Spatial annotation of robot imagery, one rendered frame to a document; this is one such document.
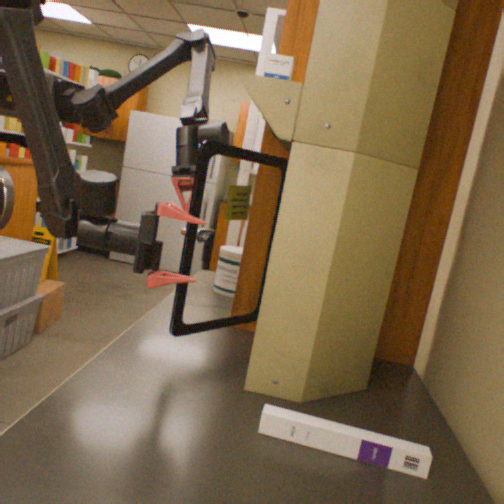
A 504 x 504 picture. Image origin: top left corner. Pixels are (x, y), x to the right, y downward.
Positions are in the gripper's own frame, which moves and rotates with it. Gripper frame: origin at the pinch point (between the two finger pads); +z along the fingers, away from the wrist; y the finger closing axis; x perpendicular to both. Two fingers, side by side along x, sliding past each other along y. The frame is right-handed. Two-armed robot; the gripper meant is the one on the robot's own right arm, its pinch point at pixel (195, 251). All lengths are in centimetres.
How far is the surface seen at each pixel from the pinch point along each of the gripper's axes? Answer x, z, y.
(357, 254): 13.8, 27.8, 3.3
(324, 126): 8.6, 16.9, 24.6
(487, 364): 13, 55, -12
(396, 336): 46, 46, -19
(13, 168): 249, -184, -8
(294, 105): 8.6, 11.1, 27.2
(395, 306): 46, 44, -11
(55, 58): 381, -235, 91
